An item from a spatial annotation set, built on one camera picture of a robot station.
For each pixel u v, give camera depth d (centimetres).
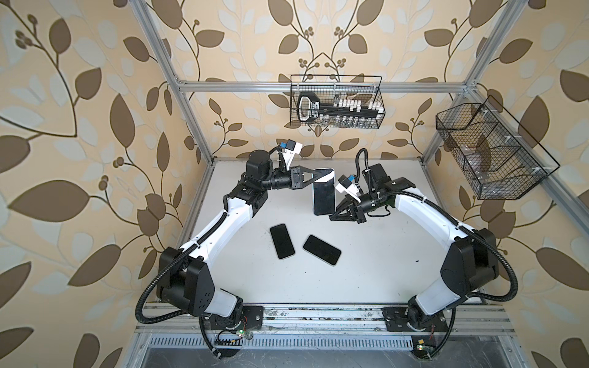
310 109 84
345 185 67
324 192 69
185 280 42
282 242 92
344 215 72
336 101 81
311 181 68
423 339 72
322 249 91
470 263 44
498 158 73
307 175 67
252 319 74
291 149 65
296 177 63
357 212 67
